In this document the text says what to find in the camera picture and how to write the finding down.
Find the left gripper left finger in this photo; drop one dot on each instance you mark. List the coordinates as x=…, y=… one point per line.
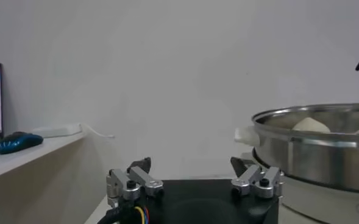
x=129, y=185

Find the white electric cooker pot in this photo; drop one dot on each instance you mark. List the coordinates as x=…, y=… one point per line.
x=313, y=204

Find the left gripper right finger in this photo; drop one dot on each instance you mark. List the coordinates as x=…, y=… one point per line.
x=264, y=182

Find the stainless steel steamer basket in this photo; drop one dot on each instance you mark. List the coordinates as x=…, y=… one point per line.
x=319, y=161

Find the white side table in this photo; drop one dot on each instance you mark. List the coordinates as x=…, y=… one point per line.
x=30, y=164

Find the blue computer mouse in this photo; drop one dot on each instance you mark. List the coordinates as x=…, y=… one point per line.
x=20, y=143

